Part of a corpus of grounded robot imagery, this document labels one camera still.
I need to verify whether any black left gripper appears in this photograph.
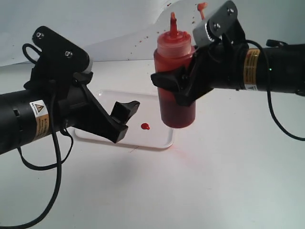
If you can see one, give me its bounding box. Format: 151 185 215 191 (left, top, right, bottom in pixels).
24 72 140 143

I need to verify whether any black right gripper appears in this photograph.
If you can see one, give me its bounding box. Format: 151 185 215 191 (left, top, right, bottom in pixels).
151 19 246 106

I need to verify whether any red sauce squeeze bottle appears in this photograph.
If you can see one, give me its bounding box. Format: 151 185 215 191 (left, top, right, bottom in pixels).
151 12 196 129

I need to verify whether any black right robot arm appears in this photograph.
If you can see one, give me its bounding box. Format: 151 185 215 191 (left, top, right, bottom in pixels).
151 21 305 106

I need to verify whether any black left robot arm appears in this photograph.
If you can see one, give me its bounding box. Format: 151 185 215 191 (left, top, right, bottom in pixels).
0 73 140 154

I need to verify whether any red sauce blob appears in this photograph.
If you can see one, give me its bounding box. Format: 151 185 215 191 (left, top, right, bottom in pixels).
141 123 150 130

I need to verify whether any white rectangular plastic tray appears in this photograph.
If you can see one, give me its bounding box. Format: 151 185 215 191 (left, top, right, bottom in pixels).
74 89 178 151

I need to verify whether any white paper backdrop sheet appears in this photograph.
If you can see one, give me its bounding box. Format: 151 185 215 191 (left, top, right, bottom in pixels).
0 0 305 66

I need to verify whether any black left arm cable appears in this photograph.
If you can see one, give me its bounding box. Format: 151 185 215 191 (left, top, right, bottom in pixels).
0 42 74 229

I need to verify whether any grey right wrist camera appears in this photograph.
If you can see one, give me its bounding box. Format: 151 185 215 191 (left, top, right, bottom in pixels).
193 0 238 48

